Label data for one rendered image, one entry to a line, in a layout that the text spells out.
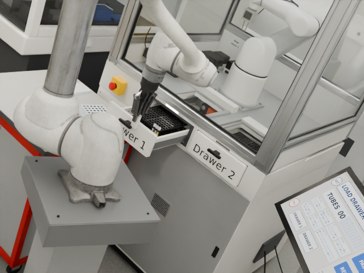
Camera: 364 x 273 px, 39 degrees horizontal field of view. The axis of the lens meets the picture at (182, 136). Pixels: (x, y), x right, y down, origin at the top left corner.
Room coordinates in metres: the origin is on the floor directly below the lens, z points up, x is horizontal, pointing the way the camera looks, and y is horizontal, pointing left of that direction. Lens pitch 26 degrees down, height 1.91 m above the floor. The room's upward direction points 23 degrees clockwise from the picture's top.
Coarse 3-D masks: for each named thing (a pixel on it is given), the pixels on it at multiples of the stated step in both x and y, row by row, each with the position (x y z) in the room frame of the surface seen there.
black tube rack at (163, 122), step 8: (152, 112) 2.17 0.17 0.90; (160, 112) 2.21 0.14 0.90; (168, 112) 2.25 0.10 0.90; (152, 120) 2.10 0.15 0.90; (160, 120) 2.13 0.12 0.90; (168, 120) 2.16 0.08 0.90; (176, 120) 2.19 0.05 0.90; (168, 128) 2.08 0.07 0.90; (176, 128) 2.17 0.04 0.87; (184, 128) 2.21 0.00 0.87
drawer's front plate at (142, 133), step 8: (112, 104) 2.04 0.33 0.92; (112, 112) 2.03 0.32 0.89; (120, 112) 2.01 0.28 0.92; (144, 128) 1.94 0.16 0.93; (128, 136) 1.97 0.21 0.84; (136, 136) 1.95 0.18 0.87; (144, 136) 1.93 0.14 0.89; (152, 136) 1.91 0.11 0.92; (136, 144) 1.94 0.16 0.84; (144, 144) 1.92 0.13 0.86; (152, 144) 1.91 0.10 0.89; (144, 152) 1.92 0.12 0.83
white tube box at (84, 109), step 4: (80, 104) 2.16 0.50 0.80; (84, 104) 2.18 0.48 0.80; (88, 104) 2.20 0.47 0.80; (80, 108) 2.16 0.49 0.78; (84, 108) 2.14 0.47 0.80; (88, 108) 2.17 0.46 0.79; (92, 108) 2.19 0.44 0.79; (96, 108) 2.20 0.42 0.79; (100, 108) 2.21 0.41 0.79; (104, 108) 2.23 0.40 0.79; (80, 112) 2.15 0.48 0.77; (84, 112) 2.12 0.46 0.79; (88, 112) 2.13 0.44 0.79; (92, 112) 2.14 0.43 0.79
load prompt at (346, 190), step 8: (344, 184) 1.68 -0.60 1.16; (344, 192) 1.65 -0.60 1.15; (352, 192) 1.63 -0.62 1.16; (344, 200) 1.61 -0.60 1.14; (352, 200) 1.60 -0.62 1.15; (360, 200) 1.59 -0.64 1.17; (352, 208) 1.56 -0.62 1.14; (360, 208) 1.55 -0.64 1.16; (360, 216) 1.52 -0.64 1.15; (360, 224) 1.49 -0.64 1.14
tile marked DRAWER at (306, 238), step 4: (304, 232) 1.53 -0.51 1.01; (308, 232) 1.52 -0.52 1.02; (300, 236) 1.52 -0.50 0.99; (304, 236) 1.51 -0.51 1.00; (308, 236) 1.51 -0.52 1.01; (312, 236) 1.50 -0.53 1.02; (300, 240) 1.50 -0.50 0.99; (304, 240) 1.49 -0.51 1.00; (308, 240) 1.49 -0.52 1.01; (312, 240) 1.48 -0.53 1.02; (304, 244) 1.48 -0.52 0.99; (308, 244) 1.47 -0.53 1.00; (312, 244) 1.47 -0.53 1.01; (316, 244) 1.46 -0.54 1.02; (304, 248) 1.46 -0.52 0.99; (308, 248) 1.46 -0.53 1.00; (312, 248) 1.45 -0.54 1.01; (316, 248) 1.45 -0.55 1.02
